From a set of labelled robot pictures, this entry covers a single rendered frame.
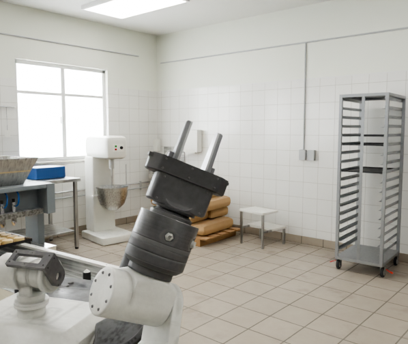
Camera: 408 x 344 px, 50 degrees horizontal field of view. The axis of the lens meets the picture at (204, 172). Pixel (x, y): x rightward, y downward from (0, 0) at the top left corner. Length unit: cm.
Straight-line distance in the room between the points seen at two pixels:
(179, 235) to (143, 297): 9
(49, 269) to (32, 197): 168
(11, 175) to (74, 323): 161
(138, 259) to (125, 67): 650
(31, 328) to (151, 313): 31
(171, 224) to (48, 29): 587
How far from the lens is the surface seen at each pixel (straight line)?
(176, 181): 61
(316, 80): 572
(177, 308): 65
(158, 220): 59
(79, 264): 203
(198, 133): 666
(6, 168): 237
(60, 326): 87
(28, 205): 250
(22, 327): 90
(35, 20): 632
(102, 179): 609
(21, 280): 90
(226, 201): 599
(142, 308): 62
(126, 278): 61
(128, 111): 701
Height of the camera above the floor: 146
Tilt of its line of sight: 5 degrees down
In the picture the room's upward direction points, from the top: straight up
